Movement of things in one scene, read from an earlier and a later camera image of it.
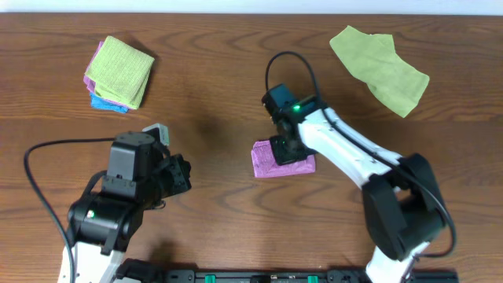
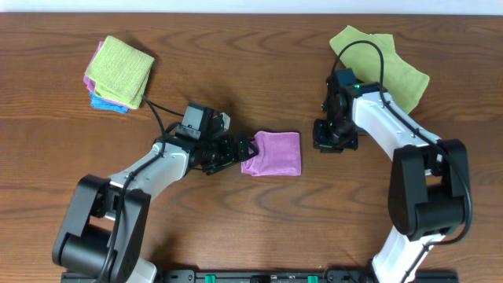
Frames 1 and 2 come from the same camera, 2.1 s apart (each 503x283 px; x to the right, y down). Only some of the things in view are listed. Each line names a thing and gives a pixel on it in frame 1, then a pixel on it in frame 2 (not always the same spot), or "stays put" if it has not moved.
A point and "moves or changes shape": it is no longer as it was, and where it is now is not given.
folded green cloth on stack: (119, 72) stays put
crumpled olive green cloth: (374, 58) stays put
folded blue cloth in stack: (97, 102) stays put
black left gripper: (179, 173) to (239, 148)
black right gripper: (291, 151) to (332, 137)
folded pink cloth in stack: (89, 82) stays put
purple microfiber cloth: (265, 163) moves or changes shape
